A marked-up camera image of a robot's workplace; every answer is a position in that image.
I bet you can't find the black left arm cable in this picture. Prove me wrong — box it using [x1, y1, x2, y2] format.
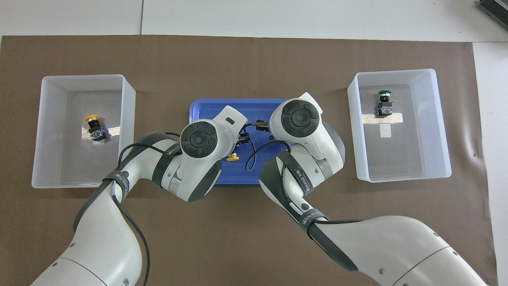
[113, 132, 181, 286]

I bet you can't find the translucent white plastic box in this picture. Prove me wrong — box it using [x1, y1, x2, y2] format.
[347, 69, 452, 183]
[31, 74, 136, 189]

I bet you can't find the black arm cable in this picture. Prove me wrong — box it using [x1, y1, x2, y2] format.
[113, 132, 181, 286]
[239, 119, 289, 172]

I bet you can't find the dark grey ribbed device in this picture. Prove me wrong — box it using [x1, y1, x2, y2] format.
[477, 0, 508, 24]

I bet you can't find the brown paper table mat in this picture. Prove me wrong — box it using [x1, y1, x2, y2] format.
[0, 35, 498, 286]

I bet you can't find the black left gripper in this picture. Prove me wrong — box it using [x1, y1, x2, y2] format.
[237, 133, 252, 153]

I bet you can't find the green push button switch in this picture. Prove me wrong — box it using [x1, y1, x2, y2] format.
[377, 89, 394, 117]

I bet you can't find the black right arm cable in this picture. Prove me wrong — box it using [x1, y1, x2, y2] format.
[239, 119, 289, 172]

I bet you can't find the blue plastic tray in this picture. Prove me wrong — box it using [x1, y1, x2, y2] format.
[189, 99, 296, 186]

